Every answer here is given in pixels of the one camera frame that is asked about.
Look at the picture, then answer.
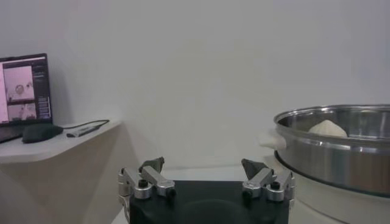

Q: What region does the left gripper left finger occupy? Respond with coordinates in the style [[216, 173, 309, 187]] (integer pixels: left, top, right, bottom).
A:
[[117, 156, 177, 214]]

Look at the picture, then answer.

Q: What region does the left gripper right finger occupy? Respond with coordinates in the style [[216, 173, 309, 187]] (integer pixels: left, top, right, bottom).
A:
[[241, 158, 296, 203]]

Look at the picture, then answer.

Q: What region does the white steamed baozi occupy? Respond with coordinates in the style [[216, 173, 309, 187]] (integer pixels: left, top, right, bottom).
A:
[[308, 119, 348, 138]]

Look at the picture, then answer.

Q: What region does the stainless steel steamer basket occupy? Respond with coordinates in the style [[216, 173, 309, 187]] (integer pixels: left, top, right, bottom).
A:
[[258, 104, 390, 197]]

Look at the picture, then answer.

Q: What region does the grey usb hub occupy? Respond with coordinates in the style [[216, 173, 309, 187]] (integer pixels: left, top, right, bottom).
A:
[[66, 125, 101, 138]]

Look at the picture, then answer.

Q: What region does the white side table rounded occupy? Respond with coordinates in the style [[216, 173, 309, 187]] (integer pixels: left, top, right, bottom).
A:
[[0, 119, 122, 165]]

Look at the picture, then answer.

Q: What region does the black computer mouse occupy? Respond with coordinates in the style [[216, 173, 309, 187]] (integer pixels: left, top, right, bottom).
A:
[[21, 123, 64, 144]]

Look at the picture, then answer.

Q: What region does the black laptop with mouse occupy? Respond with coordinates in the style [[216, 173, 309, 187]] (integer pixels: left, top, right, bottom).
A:
[[0, 53, 53, 144]]

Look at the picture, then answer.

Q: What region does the black usb hub cable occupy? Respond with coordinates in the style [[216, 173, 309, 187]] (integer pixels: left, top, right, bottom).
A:
[[62, 119, 110, 130]]

